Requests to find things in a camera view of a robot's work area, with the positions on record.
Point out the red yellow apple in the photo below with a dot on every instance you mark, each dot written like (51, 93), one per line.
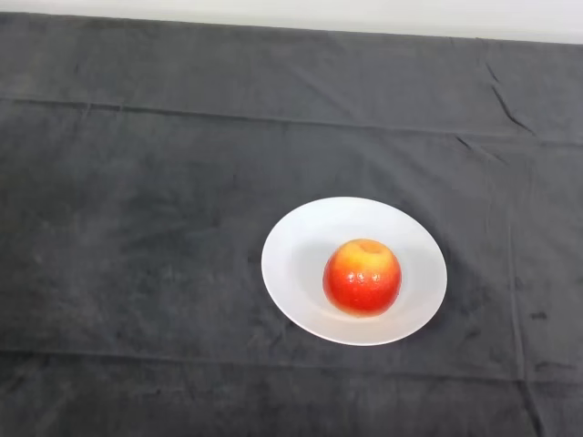
(362, 282)

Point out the white round plate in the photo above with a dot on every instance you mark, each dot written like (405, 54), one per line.
(296, 255)

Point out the black table cloth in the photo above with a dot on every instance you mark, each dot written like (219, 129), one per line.
(136, 114)

